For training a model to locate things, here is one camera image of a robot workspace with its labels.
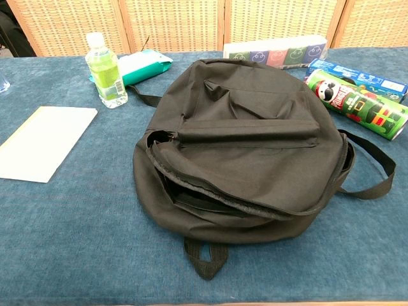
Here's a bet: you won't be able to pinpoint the black fabric backpack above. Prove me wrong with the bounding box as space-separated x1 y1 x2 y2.
127 59 398 281

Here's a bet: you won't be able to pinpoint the teal wet wipes pack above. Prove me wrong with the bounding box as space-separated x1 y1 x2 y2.
89 49 173 87

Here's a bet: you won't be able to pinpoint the multipack of pocket tissues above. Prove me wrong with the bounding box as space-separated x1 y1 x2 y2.
222 37 329 71

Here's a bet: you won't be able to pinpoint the green label drink bottle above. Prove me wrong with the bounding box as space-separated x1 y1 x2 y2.
84 32 129 110

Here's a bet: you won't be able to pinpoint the wicker folding screen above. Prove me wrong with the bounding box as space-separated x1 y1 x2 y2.
6 0 408 57

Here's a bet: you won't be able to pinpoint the blue table cloth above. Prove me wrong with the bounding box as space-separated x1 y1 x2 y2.
0 47 408 305

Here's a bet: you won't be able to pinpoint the white and yellow notepad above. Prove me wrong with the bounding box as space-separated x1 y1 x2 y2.
0 106 99 184

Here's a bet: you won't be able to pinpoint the green Pringles can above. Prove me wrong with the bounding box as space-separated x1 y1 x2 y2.
304 69 408 142

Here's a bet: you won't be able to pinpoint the blue cookie box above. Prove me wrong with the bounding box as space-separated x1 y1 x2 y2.
305 58 408 105

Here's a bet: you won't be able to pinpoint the clear water bottle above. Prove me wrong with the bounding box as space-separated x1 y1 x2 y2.
0 68 12 93

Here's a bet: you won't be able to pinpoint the black office chair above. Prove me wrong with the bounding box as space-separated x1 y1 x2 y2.
0 0 36 58

